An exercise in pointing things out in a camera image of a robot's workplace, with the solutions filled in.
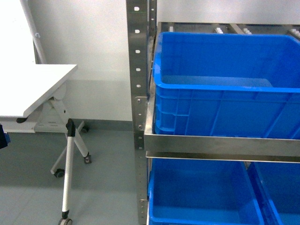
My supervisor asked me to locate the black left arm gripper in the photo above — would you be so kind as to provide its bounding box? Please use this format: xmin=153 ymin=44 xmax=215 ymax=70
xmin=0 ymin=124 xmax=11 ymax=149

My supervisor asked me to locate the white folding table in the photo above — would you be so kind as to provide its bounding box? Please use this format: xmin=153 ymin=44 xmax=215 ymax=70
xmin=0 ymin=64 xmax=91 ymax=225

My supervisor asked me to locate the stainless steel shelf rack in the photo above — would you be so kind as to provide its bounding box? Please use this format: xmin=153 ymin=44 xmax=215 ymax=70
xmin=126 ymin=0 xmax=300 ymax=225

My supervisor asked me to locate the blue lower left crate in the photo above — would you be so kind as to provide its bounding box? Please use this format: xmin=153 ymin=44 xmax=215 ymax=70
xmin=148 ymin=158 xmax=264 ymax=225

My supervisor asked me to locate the blue plastic crate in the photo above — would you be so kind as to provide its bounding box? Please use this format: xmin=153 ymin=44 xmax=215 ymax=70
xmin=153 ymin=32 xmax=300 ymax=139

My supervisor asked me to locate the blue lower right crate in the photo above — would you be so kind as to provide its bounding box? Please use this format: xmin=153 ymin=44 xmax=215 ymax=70
xmin=247 ymin=162 xmax=300 ymax=225

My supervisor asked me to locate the white panel frame post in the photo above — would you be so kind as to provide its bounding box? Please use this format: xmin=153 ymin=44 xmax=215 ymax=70
xmin=20 ymin=0 xmax=47 ymax=64

